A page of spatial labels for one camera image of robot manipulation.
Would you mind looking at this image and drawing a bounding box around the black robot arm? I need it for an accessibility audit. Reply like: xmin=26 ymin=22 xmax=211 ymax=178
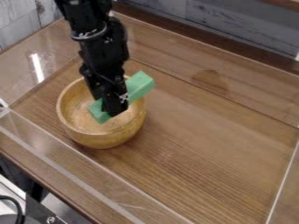
xmin=55 ymin=0 xmax=130 ymax=116

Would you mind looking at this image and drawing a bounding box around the green rectangular block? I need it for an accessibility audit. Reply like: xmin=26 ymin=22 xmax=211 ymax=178
xmin=88 ymin=71 xmax=155 ymax=124

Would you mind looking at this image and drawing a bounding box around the black cable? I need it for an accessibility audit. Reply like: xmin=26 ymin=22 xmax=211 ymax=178
xmin=0 ymin=195 xmax=26 ymax=224

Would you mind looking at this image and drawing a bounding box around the clear acrylic tray wall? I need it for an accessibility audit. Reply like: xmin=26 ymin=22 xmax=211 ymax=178
xmin=0 ymin=104 xmax=194 ymax=224

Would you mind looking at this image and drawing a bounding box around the brown wooden bowl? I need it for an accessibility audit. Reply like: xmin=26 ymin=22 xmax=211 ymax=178
xmin=56 ymin=78 xmax=146 ymax=149

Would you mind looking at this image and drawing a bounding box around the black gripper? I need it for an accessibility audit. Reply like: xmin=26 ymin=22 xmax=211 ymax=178
xmin=71 ymin=17 xmax=130 ymax=117

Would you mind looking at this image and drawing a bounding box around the black metal frame with bolt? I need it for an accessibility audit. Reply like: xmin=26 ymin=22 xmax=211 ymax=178
xmin=24 ymin=192 xmax=76 ymax=224

